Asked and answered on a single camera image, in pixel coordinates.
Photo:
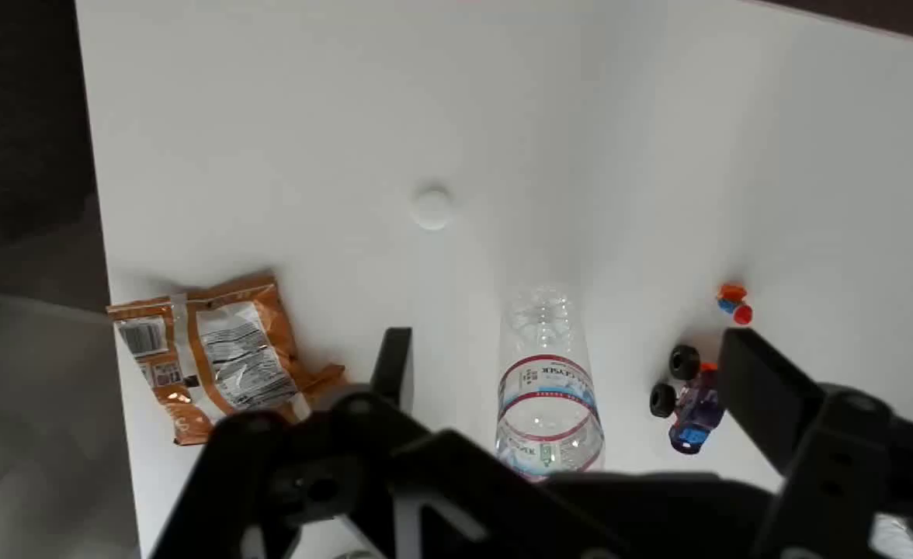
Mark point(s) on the white bottle cap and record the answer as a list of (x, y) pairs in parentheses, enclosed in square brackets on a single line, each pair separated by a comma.
[(432, 206)]

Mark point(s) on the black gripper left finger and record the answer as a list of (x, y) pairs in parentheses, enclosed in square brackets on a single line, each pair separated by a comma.
[(396, 367)]

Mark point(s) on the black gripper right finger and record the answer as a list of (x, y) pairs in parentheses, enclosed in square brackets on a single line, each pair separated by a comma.
[(768, 397)]

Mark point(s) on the purple blue toy car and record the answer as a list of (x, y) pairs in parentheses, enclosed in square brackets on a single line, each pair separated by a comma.
[(698, 406)]

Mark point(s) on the small red blue toy piece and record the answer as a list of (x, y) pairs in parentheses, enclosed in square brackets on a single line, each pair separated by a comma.
[(733, 301)]

